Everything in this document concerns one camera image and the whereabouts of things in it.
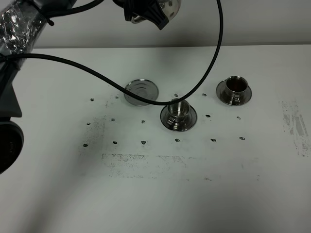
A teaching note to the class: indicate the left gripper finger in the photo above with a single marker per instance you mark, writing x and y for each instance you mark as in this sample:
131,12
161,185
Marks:
160,13

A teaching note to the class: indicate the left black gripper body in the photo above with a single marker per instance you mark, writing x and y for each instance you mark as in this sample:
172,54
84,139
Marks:
145,9

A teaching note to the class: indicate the stainless steel teapot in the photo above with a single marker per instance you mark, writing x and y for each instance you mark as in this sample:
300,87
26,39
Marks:
138,20

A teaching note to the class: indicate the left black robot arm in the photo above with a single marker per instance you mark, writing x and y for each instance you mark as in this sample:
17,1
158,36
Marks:
21,23

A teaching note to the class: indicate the steel teapot saucer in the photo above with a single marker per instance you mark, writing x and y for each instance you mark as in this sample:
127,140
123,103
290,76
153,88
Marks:
143,88

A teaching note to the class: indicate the near steel teacup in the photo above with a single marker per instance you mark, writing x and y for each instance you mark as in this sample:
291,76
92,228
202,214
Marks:
178,112

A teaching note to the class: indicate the steel teacup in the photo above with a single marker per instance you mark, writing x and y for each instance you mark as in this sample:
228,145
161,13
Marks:
178,112
235,87

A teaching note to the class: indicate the far steel cup saucer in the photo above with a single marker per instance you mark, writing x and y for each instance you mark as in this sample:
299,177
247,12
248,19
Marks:
223,97

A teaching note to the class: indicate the steel cup saucer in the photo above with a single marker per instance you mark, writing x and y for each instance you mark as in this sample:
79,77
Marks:
223,97
188,124

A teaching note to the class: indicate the far steel teacup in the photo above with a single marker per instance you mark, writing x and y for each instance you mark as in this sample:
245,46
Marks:
235,87

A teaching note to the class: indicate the near steel cup saucer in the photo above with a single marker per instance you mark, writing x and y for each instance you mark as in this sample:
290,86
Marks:
188,124

